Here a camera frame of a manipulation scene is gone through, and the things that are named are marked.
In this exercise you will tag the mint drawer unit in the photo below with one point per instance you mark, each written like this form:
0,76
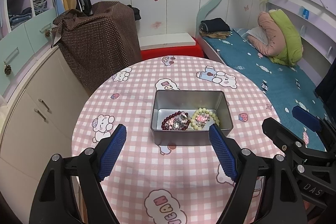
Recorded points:
31,29

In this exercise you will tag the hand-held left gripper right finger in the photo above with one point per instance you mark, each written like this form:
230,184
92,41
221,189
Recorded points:
223,153

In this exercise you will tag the grey metal tin box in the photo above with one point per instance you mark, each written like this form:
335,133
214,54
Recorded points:
183,138

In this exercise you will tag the folded jeans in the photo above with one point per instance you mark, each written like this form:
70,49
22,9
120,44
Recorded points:
19,16

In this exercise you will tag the white board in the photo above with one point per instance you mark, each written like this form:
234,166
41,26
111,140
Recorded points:
165,41

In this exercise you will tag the pile of small charms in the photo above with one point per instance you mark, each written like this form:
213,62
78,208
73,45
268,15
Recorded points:
178,123

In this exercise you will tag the folded grey clothes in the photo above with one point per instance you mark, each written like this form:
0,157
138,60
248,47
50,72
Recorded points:
40,5

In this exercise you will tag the green and pink pillow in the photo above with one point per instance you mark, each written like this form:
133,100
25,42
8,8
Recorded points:
283,37

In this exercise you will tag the red stool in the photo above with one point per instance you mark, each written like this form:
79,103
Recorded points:
170,53

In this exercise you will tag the white pillow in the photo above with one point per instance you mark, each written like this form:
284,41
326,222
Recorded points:
257,34

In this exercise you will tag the folded tan garment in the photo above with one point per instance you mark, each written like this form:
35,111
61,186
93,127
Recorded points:
215,35

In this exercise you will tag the dark hanging garment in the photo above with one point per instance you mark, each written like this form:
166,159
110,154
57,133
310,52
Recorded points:
328,85

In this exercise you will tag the folded dark clothes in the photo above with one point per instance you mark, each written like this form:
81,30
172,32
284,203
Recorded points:
215,25

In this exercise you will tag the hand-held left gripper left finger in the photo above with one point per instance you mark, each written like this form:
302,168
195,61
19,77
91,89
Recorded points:
113,151

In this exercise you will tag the brown dotted cloth cover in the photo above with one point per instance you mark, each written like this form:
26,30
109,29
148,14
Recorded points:
99,43

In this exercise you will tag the black cloth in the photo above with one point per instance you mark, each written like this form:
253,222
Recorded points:
135,13

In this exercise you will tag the teal printed bed sheet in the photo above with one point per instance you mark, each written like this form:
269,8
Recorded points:
262,74

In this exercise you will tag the blue tag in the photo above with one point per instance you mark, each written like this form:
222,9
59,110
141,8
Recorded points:
305,12

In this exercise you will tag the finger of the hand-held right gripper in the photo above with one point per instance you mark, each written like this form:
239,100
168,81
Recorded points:
305,117
275,130

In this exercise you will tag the beige cabinet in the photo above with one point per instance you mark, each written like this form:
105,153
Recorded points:
26,108

